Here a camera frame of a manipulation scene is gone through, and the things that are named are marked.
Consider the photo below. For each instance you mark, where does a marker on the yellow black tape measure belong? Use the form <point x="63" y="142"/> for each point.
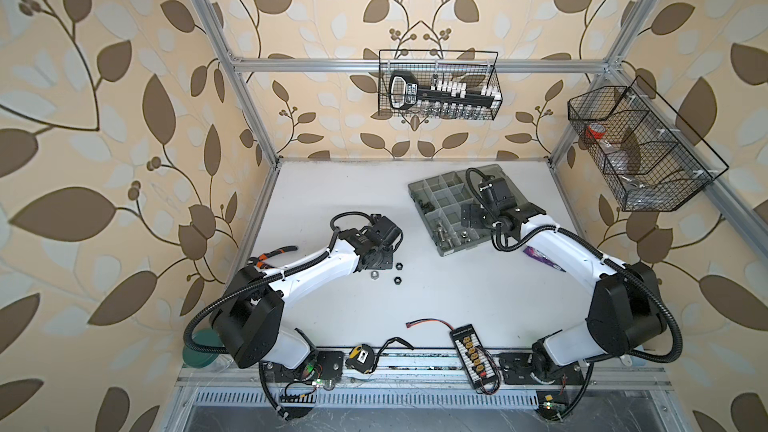
<point x="362" y="358"/>

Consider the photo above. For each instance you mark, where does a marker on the right wire basket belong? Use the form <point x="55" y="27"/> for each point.
<point x="652" y="158"/>

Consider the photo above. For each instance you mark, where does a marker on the wire basket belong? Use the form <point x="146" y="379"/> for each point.
<point x="652" y="158"/>
<point x="475" y="68"/>

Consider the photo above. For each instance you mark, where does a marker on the pink candy bag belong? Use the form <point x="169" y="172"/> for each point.
<point x="542" y="258"/>

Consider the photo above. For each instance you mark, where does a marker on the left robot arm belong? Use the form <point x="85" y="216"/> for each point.
<point x="246" y="322"/>

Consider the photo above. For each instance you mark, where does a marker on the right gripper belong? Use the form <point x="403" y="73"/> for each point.
<point x="473" y="214"/>

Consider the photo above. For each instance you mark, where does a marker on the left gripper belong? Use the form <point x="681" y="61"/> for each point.
<point x="389" y="262"/>

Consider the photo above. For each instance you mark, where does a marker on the grey compartment organizer box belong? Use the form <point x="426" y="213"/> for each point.
<point x="438" y="201"/>

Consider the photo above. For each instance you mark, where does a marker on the center wire basket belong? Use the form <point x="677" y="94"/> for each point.
<point x="475" y="68"/>

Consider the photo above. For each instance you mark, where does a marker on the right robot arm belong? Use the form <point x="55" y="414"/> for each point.
<point x="626" y="316"/>

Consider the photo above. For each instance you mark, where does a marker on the socket set holder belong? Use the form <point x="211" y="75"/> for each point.
<point x="405" y="92"/>

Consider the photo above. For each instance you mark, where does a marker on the black charger board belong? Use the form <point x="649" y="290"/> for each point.
<point x="478" y="364"/>

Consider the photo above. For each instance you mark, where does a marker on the green lid jar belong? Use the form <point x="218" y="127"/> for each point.
<point x="205" y="361"/>

